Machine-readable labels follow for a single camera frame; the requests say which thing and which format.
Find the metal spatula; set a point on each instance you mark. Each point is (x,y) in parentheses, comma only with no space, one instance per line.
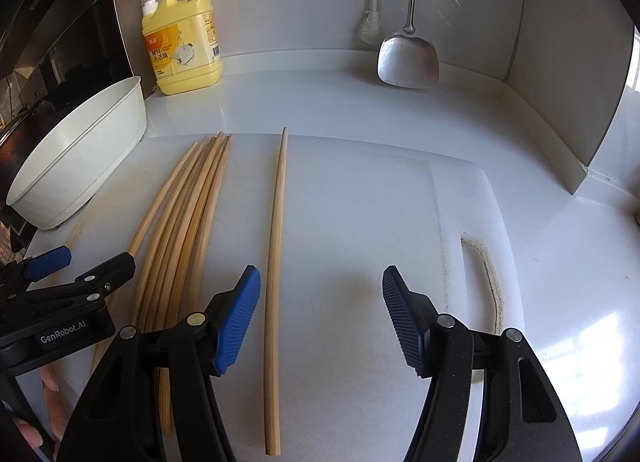
(407,62)

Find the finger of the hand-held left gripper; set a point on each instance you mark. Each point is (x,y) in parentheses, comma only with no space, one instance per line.
(107,274)
(47,262)

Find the single wooden chopstick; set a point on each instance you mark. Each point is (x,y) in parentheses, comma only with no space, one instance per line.
(274,292)

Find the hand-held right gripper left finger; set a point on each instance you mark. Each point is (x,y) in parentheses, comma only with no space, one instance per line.
(240,322)

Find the person's left hand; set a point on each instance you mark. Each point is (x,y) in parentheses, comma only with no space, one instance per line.
(57,407)

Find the bundle of wooden chopsticks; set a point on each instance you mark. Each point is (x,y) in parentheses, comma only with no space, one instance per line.
(190,222)

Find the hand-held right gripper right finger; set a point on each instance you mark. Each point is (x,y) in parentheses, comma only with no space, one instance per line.
(400,312)

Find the white round basin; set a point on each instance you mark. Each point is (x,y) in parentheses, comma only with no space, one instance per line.
(75,167)

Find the yellow dish detergent bottle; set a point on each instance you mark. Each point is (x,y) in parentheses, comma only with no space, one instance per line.
(180,42)

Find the white cutting board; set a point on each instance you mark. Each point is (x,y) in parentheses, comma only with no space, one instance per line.
(350,222)

